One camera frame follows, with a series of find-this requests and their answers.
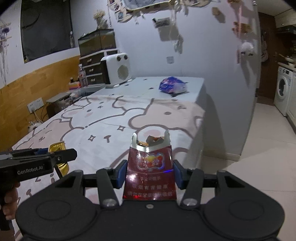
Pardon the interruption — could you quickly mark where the gold foil wrapper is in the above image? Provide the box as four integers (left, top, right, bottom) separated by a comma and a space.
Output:
48, 141, 69, 178

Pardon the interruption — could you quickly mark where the red cigarette pack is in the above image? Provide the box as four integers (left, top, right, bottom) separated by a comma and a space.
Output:
123, 130, 177, 201

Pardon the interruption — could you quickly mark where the person left hand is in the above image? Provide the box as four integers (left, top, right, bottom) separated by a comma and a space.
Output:
1, 182, 21, 220

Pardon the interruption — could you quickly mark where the cartoon bear tablecloth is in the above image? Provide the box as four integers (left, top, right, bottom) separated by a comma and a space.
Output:
11, 76, 206, 204

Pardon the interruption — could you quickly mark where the grey side shelf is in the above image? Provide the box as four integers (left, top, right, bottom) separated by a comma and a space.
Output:
46, 91, 71, 103

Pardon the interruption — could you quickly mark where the colourful striped box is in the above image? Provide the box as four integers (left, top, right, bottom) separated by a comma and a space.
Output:
68, 77, 81, 90

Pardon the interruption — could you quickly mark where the clear plastic water bottle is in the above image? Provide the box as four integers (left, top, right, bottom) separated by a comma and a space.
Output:
78, 64, 88, 87

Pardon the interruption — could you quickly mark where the blue tissue pack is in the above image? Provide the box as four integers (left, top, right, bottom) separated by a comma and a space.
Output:
159, 76, 187, 95

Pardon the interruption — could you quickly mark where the white black drawer cabinet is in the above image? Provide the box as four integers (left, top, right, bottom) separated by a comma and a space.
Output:
79, 48, 119, 86

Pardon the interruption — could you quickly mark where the white space heater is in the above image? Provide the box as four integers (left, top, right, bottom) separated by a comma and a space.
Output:
100, 53, 132, 88

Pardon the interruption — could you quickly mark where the white kitchen cabinet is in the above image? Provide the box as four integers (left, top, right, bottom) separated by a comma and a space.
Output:
287, 72, 296, 132

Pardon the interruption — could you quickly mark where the glass fish tank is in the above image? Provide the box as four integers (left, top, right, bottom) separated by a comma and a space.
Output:
78, 29, 116, 57

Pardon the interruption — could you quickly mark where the white washing machine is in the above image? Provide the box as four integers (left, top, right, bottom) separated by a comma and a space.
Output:
274, 66, 293, 116

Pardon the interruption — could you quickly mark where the white wall power socket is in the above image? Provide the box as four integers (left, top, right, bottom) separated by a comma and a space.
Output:
27, 97, 44, 113

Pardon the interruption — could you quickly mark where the wall light switch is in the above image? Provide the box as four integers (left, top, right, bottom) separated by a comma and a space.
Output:
166, 56, 175, 64

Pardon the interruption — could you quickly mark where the white plush wall toy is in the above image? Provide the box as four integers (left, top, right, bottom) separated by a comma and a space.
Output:
239, 42, 254, 56

